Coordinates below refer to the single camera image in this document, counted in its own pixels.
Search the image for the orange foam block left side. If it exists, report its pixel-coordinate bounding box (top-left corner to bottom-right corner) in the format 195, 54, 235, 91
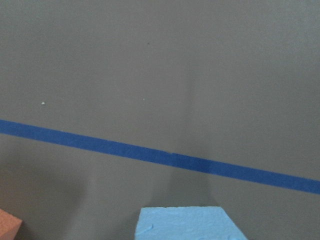
0, 209, 23, 240

